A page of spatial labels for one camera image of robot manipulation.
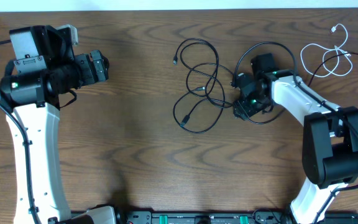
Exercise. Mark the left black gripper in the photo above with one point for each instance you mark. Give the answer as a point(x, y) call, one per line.
point(91, 76)

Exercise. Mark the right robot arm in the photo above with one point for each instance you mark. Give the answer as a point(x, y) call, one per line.
point(330, 134)

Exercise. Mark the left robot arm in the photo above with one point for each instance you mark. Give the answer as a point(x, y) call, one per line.
point(44, 68)

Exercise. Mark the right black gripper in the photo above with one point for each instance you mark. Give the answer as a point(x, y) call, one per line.
point(242, 106)

